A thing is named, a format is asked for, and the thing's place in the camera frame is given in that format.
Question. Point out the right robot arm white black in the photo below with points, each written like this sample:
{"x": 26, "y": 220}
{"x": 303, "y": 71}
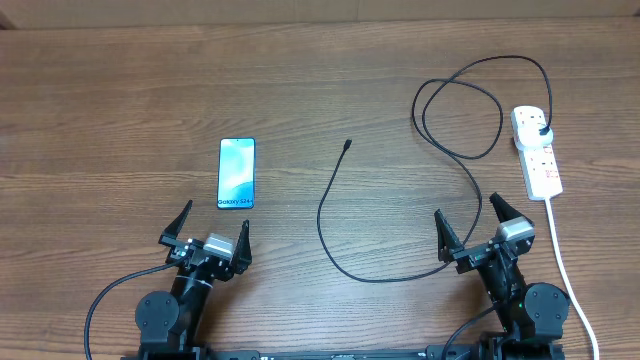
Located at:
{"x": 531, "y": 315}

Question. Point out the white power strip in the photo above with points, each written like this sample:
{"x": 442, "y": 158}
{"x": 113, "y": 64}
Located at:
{"x": 539, "y": 166}

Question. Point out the blue Samsung Galaxy smartphone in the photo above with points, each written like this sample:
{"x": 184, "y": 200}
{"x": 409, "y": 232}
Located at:
{"x": 236, "y": 173}

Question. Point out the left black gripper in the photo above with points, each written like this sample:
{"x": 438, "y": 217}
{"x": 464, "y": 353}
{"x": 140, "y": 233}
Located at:
{"x": 168, "y": 236}

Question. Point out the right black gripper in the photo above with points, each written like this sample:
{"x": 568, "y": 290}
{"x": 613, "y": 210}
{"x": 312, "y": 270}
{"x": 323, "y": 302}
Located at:
{"x": 448, "y": 243}

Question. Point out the white charger plug adapter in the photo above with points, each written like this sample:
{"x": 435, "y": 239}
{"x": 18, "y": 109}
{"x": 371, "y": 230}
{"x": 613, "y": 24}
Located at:
{"x": 530, "y": 137}

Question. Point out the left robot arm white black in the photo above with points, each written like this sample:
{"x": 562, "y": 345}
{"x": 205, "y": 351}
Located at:
{"x": 169, "y": 320}

